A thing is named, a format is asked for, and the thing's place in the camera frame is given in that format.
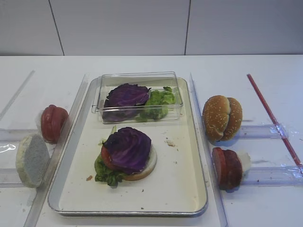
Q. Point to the red tomato slice right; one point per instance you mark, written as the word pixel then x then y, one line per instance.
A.
pixel 220 167

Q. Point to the metal baking tray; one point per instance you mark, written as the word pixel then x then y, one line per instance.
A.
pixel 176 186

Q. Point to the bottom bun on tray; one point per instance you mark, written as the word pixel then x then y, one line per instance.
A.
pixel 150 165

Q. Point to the sesame top bun rear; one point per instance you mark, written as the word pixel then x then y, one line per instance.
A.
pixel 235 120

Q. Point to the sesame top bun front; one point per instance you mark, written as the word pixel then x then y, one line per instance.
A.
pixel 216 116

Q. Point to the clear holder lower left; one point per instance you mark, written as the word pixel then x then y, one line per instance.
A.
pixel 9 178

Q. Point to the red straw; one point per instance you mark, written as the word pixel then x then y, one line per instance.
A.
pixel 276 123

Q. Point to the purple cabbage leaf on burger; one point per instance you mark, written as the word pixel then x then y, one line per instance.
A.
pixel 138 151

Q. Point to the brown meat patty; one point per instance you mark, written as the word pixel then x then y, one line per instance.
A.
pixel 234 170

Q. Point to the purple cabbage leaf in container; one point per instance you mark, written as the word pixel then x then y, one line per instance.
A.
pixel 123 96

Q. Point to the tomato slice on burger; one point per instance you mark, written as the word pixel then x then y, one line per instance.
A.
pixel 106 158

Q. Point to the clear plastic container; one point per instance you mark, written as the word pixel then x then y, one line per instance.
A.
pixel 151 80

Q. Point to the green lettuce on burger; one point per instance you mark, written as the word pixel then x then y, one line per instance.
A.
pixel 116 145

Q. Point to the clear holder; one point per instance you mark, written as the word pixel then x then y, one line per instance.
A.
pixel 15 135
pixel 9 178
pixel 273 176
pixel 269 131

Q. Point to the clear holder upper left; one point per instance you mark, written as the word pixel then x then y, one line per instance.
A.
pixel 15 135

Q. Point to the clear holder upper right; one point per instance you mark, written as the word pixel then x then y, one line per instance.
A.
pixel 269 131

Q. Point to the sesame bun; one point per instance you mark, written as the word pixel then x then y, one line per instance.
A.
pixel 216 116
pixel 235 120

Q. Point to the red tomato slices left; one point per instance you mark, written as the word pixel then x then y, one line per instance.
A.
pixel 52 120

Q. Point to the white cheese slice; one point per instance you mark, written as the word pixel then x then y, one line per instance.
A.
pixel 245 162

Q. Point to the clear acrylic rail left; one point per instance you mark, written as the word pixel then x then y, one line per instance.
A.
pixel 42 191

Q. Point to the green lettuce in container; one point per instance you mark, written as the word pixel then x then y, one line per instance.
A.
pixel 157 97

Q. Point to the clear holder lower right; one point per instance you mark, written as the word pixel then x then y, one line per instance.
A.
pixel 273 176

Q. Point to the pale bottom bun left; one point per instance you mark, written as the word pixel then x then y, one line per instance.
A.
pixel 31 160

